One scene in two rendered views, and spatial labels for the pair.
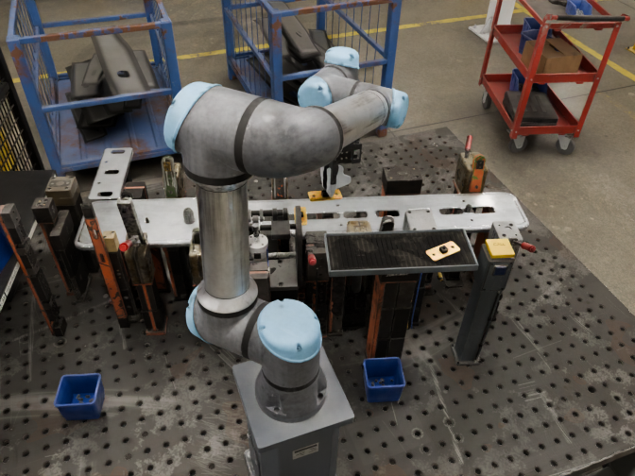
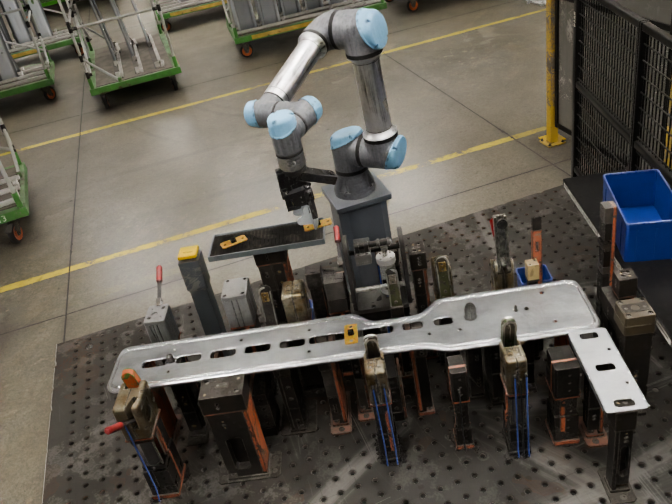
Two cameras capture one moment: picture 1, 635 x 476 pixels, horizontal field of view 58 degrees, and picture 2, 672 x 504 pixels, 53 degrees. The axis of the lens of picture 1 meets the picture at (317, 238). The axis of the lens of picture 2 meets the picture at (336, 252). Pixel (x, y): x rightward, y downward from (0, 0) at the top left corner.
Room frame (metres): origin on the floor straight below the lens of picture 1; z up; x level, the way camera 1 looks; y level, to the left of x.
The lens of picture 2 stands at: (2.84, 0.33, 2.22)
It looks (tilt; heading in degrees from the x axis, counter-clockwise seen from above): 32 degrees down; 191
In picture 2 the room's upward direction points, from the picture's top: 12 degrees counter-clockwise
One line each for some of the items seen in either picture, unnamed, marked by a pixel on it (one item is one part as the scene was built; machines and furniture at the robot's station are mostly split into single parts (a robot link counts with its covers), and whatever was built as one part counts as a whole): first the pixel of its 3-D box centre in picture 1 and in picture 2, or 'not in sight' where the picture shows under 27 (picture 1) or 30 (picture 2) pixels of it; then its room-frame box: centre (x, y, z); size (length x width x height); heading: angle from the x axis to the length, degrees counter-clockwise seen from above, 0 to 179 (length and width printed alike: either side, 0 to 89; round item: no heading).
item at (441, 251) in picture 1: (443, 249); (233, 240); (1.06, -0.32, 1.17); 0.08 x 0.04 x 0.01; 120
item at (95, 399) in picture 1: (81, 398); (533, 284); (0.87, 0.64, 0.74); 0.11 x 0.10 x 0.09; 96
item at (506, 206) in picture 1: (306, 215); (344, 338); (1.38, 0.03, 1.00); 1.38 x 0.22 x 0.02; 96
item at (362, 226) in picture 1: (356, 275); (304, 336); (1.23, -0.12, 0.89); 0.13 x 0.11 x 0.38; 6
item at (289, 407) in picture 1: (290, 377); (353, 177); (0.68, 0.05, 1.15); 0.15 x 0.15 x 0.10
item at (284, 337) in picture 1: (286, 340); (349, 148); (0.68, 0.05, 1.27); 0.13 x 0.12 x 0.14; 65
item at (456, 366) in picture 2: not in sight; (461, 403); (1.51, 0.34, 0.84); 0.11 x 0.08 x 0.29; 6
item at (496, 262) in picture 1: (480, 308); (208, 309); (1.08, -0.47, 0.92); 0.08 x 0.08 x 0.44; 6
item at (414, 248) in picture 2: not in sight; (423, 302); (1.13, 0.26, 0.91); 0.07 x 0.05 x 0.42; 6
